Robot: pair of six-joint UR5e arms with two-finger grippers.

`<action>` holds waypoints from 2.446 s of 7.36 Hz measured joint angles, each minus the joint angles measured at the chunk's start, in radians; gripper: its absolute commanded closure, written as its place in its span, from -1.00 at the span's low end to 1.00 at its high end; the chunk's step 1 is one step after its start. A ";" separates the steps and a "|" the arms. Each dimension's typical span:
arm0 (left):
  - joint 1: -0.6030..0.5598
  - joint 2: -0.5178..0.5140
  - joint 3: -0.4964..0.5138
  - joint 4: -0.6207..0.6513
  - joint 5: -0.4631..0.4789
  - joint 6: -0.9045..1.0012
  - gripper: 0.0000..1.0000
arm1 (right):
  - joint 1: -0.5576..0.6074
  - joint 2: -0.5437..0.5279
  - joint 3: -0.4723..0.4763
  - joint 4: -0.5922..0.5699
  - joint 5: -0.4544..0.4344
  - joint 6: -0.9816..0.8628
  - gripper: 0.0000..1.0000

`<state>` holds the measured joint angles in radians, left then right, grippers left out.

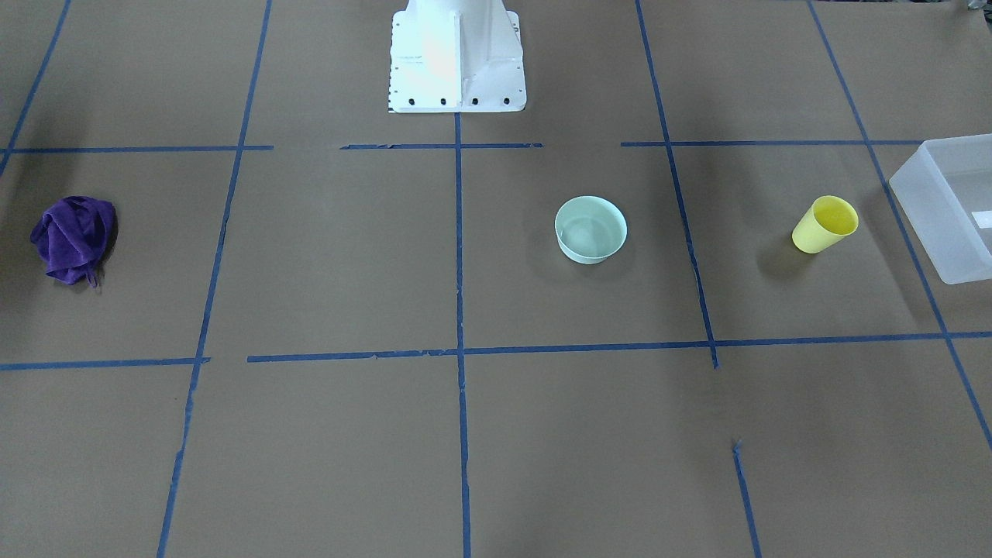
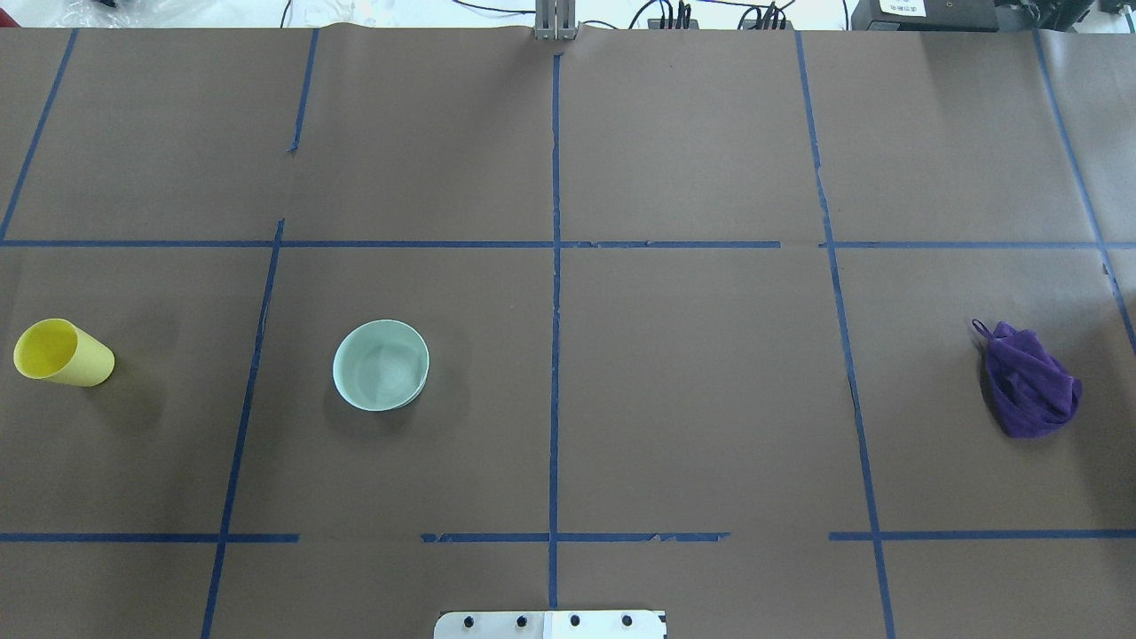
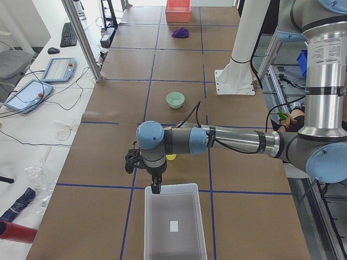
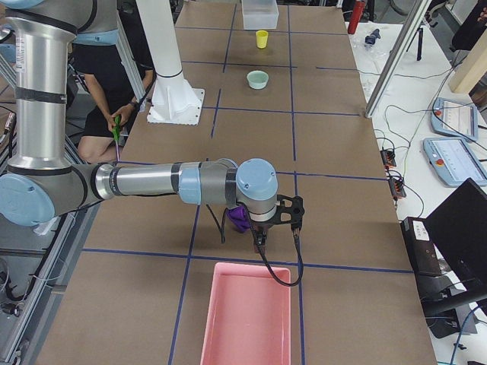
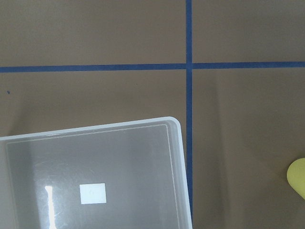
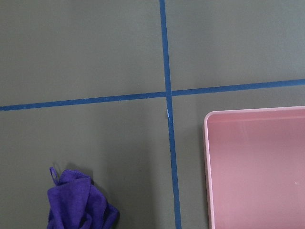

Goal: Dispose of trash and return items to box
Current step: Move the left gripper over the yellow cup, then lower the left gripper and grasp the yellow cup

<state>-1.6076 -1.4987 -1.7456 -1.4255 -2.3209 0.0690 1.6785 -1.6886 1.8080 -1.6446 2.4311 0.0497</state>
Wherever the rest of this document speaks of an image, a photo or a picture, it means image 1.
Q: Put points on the mint green bowl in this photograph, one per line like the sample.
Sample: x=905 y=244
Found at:
x=589 y=229

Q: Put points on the yellow plastic cup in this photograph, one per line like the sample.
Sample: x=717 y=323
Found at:
x=828 y=220

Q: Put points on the purple cloth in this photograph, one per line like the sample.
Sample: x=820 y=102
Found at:
x=72 y=236

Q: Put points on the clear plastic storage box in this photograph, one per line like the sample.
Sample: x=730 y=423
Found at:
x=938 y=187

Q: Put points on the white label sticker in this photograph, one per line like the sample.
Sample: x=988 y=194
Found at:
x=982 y=219

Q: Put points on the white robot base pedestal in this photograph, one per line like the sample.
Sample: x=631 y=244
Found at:
x=456 y=57

